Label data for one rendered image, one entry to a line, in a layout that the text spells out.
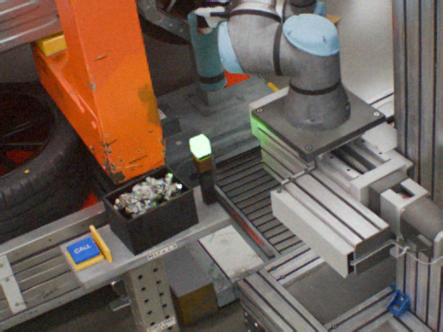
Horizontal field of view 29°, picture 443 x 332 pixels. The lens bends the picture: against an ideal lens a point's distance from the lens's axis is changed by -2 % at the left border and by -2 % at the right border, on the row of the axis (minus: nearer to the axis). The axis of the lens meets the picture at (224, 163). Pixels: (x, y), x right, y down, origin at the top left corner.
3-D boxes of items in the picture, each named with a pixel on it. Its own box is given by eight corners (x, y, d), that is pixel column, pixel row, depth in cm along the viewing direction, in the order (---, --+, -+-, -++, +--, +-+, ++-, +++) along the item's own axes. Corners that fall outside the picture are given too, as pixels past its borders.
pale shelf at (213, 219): (202, 192, 246) (201, 183, 244) (231, 225, 233) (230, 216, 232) (61, 253, 233) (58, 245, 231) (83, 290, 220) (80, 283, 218)
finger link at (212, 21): (195, 31, 247) (227, 28, 246) (192, 13, 243) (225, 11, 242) (197, 25, 250) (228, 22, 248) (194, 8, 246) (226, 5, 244)
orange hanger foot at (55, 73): (84, 64, 292) (62, -29, 271) (146, 137, 253) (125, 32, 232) (38, 81, 286) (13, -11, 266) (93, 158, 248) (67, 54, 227)
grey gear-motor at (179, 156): (173, 160, 317) (157, 78, 295) (228, 223, 286) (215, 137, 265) (128, 179, 311) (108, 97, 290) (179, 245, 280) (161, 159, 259)
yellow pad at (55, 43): (72, 26, 280) (69, 13, 277) (86, 42, 270) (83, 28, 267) (33, 41, 276) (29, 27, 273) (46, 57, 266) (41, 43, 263)
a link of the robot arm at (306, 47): (336, 92, 188) (332, 37, 180) (275, 88, 192) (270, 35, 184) (345, 63, 197) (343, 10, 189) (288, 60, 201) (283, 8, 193)
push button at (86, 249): (92, 242, 229) (90, 235, 228) (101, 257, 224) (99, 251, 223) (67, 252, 227) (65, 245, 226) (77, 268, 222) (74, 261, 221)
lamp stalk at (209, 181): (212, 196, 239) (202, 136, 227) (218, 203, 237) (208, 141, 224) (202, 201, 238) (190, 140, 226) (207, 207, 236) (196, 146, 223)
